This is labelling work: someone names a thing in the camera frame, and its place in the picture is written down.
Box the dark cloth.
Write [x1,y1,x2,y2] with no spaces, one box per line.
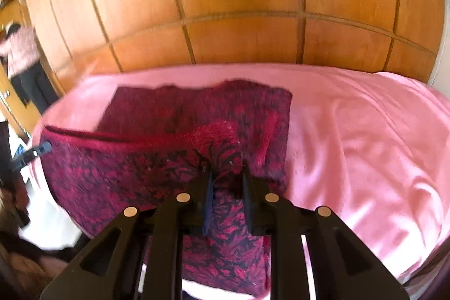
[0,230,87,300]

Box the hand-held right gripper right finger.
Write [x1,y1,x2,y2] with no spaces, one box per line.
[242,163,410,300]

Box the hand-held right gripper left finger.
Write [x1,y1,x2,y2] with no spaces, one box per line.
[40,169,215,300]

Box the red black patterned knit sweater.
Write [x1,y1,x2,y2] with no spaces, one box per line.
[40,78,294,299]

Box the pink bedspread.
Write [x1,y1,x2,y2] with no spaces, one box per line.
[30,63,450,300]

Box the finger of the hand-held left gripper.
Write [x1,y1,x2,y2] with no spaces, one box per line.
[10,141,53,171]

